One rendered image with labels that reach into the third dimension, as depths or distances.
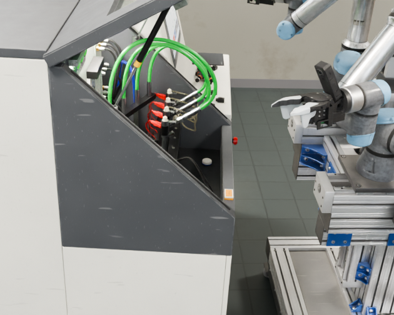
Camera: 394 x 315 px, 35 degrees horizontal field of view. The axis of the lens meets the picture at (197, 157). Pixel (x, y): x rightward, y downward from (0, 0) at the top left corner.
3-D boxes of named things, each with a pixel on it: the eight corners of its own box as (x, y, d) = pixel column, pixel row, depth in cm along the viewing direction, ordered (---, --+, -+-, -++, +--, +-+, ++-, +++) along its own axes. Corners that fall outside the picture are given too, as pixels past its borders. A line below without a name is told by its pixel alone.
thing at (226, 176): (231, 249, 217) (234, 211, 209) (218, 248, 217) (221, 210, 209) (228, 158, 271) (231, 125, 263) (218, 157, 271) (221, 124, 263)
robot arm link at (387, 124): (383, 134, 221) (391, 100, 214) (412, 152, 211) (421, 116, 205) (358, 141, 216) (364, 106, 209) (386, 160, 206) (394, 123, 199)
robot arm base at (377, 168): (391, 159, 226) (397, 135, 221) (406, 182, 213) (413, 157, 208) (350, 159, 225) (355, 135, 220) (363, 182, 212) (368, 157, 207)
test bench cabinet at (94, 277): (217, 409, 254) (231, 257, 214) (74, 401, 254) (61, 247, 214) (217, 289, 314) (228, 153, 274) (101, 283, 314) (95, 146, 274)
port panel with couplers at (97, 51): (105, 111, 246) (102, 35, 230) (96, 110, 246) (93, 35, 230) (110, 97, 257) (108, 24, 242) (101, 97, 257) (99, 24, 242)
